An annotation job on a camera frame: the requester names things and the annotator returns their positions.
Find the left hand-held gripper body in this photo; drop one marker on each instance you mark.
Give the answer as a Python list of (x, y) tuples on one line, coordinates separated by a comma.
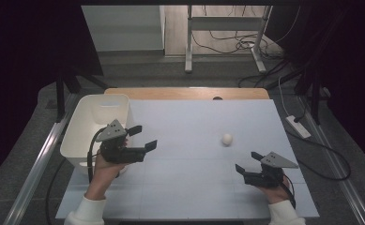
[(113, 132)]

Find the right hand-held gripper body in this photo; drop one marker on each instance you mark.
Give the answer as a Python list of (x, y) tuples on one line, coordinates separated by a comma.
[(275, 162)]

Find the white plastic bin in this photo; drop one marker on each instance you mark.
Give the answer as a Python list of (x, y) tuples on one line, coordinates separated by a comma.
[(83, 131)]

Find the white egg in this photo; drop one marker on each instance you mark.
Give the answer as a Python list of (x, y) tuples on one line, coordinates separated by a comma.
[(227, 139)]

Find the person's right hand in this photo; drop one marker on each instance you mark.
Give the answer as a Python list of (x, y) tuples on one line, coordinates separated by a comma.
[(277, 194)]

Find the person's left hand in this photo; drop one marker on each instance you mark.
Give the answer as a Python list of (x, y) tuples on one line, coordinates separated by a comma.
[(103, 178)]

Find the white power strip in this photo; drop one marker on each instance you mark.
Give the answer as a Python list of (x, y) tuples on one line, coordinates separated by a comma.
[(298, 126)]

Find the pale blue table board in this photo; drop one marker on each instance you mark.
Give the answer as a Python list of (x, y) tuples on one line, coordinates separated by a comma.
[(189, 187)]

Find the black stand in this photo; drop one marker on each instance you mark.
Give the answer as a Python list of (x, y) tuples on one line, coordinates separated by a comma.
[(315, 97), (60, 97)]

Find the white cabinet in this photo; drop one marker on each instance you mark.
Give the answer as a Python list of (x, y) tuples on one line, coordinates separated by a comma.
[(124, 28)]

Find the dark curtain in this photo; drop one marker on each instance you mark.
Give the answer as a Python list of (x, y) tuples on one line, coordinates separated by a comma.
[(352, 62), (20, 62)]

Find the aluminium rail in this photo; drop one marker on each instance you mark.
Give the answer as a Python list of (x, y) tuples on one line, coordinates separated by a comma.
[(36, 168), (355, 203)]

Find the white metal desk frame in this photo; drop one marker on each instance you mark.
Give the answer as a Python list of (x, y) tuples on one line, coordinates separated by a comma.
[(224, 23)]

